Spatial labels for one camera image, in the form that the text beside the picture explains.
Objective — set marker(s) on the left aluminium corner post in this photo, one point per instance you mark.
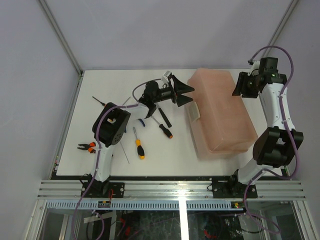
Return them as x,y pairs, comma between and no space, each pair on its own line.
59,35

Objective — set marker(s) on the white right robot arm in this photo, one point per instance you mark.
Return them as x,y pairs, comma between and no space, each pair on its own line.
278,144

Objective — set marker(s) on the long thin shaft screwdriver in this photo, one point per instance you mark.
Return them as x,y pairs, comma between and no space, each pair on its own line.
125,154

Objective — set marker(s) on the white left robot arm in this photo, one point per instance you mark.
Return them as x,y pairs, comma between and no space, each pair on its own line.
111,124

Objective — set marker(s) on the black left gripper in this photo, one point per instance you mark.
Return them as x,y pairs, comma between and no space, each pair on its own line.
178,87

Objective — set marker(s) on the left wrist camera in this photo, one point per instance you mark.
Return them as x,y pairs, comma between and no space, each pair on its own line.
166,76

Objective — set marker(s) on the slotted grey cable duct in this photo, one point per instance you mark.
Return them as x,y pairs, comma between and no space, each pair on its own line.
148,205

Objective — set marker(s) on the aluminium front rail frame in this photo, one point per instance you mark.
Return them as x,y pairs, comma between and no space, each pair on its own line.
265,190

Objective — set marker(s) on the claw hammer black handle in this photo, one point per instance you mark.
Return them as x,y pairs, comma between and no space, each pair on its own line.
164,116

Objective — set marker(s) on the orange black handle pliers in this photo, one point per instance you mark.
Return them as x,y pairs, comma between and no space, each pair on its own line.
90,147

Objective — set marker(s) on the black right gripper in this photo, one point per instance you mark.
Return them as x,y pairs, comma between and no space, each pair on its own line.
239,89

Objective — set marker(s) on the aluminium corner post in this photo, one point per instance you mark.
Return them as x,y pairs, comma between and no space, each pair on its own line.
59,35
283,22

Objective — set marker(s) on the black orange tip screwdriver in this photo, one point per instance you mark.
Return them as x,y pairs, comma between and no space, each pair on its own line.
165,130

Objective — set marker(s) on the right aluminium corner post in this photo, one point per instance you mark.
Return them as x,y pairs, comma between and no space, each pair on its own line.
283,22

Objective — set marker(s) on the pink translucent plastic toolbox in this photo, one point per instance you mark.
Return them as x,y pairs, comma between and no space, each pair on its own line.
220,124

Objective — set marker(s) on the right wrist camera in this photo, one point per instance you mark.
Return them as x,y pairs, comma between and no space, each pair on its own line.
254,69

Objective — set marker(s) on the yellow black screwdriver lower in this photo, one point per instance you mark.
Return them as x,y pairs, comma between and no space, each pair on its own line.
140,150

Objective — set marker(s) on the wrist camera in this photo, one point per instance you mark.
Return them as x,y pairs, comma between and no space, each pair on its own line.
254,69
166,76

